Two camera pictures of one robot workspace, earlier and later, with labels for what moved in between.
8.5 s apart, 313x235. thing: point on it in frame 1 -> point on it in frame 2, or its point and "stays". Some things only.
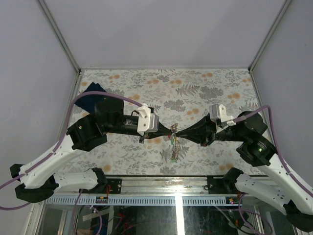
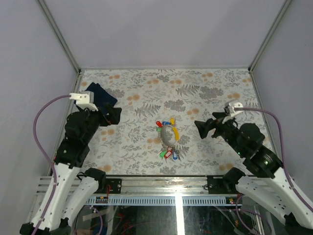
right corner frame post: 270,32 stays
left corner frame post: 59,35 stays
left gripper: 163,130 -> 114,117
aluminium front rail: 159,185 stays
